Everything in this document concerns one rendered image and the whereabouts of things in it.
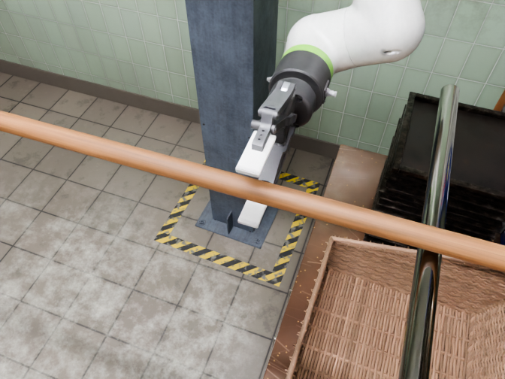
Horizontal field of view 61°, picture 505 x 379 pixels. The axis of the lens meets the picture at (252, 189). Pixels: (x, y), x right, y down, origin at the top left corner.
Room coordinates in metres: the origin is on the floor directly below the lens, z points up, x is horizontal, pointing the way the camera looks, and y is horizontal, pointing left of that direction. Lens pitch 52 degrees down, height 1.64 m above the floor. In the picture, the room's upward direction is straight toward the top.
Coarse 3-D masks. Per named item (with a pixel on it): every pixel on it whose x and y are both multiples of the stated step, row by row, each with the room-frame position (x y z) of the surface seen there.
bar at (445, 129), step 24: (456, 96) 0.57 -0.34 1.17; (432, 168) 0.41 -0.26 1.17; (432, 192) 0.37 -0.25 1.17; (432, 216) 0.32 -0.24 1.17; (432, 264) 0.25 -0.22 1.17; (432, 288) 0.22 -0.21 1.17; (408, 312) 0.20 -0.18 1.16; (432, 312) 0.19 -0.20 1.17; (408, 336) 0.17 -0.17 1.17; (432, 336) 0.17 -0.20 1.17; (408, 360) 0.14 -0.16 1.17
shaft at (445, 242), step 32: (0, 128) 0.47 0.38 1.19; (32, 128) 0.46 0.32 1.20; (64, 128) 0.46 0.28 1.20; (128, 160) 0.40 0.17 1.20; (160, 160) 0.40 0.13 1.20; (224, 192) 0.35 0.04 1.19; (256, 192) 0.34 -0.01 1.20; (288, 192) 0.34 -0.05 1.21; (352, 224) 0.30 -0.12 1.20; (384, 224) 0.29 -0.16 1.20; (416, 224) 0.29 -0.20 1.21; (480, 256) 0.25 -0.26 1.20
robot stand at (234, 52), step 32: (192, 0) 1.11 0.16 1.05; (224, 0) 1.07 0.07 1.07; (256, 0) 1.06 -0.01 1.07; (192, 32) 1.11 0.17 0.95; (224, 32) 1.07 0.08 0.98; (256, 32) 1.06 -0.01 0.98; (224, 64) 1.08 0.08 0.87; (256, 64) 1.07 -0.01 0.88; (224, 96) 1.08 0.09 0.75; (256, 96) 1.07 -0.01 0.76; (224, 128) 1.08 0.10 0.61; (224, 160) 1.08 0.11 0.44; (192, 192) 1.28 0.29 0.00; (224, 224) 1.09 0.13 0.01; (224, 256) 0.93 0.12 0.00; (288, 256) 0.93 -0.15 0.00
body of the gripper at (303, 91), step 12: (276, 84) 0.54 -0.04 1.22; (300, 84) 0.53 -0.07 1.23; (300, 96) 0.51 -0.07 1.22; (312, 96) 0.52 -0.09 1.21; (288, 108) 0.48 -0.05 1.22; (300, 108) 0.50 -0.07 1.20; (312, 108) 0.51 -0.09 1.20; (300, 120) 0.50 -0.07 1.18; (276, 132) 0.46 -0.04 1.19; (288, 132) 0.48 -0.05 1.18
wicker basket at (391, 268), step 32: (352, 256) 0.54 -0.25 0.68; (384, 256) 0.52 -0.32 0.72; (448, 256) 0.48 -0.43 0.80; (320, 288) 0.43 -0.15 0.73; (352, 288) 0.50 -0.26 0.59; (384, 288) 0.50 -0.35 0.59; (448, 288) 0.46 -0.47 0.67; (480, 288) 0.44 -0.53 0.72; (320, 320) 0.41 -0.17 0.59; (352, 320) 0.41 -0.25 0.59; (384, 320) 0.41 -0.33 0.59; (448, 320) 0.41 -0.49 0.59; (480, 320) 0.40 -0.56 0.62; (320, 352) 0.33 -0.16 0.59; (352, 352) 0.33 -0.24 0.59; (384, 352) 0.33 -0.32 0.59; (448, 352) 0.34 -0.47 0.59; (480, 352) 0.33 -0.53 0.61
